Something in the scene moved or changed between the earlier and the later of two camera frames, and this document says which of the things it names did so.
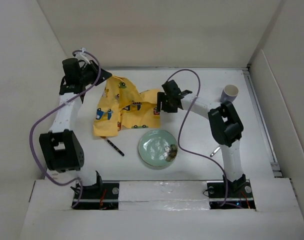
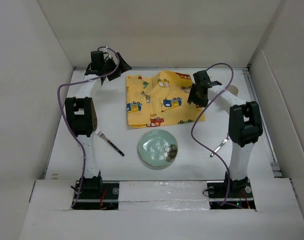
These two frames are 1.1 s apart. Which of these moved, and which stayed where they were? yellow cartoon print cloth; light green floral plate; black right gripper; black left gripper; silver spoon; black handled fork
Moved: black left gripper; yellow cartoon print cloth; black right gripper
Stayed: light green floral plate; black handled fork; silver spoon
